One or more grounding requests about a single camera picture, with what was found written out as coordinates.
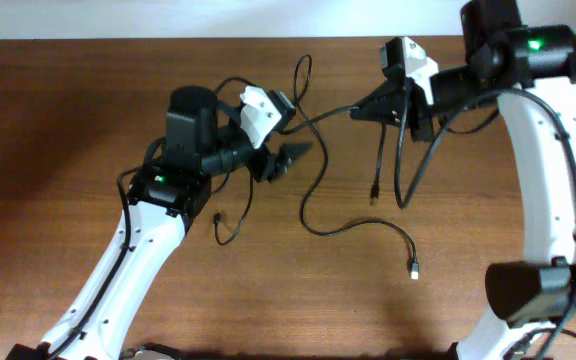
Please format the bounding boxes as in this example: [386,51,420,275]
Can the thin black audio cable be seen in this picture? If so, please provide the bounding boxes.
[211,174,255,247]

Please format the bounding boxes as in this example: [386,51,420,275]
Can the black USB cable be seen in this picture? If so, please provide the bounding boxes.
[277,53,421,281]

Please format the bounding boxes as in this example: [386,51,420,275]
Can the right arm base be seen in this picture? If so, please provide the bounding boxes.
[445,342,459,360]

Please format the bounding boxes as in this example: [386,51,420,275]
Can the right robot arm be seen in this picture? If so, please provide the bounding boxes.
[350,1,576,359]

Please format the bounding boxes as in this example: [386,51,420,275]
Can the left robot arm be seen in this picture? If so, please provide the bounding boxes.
[8,85,308,359]

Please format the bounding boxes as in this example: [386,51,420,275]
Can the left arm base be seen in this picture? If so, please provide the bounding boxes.
[119,342,183,360]

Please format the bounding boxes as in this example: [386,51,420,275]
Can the left camera cable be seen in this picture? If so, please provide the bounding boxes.
[47,139,164,360]

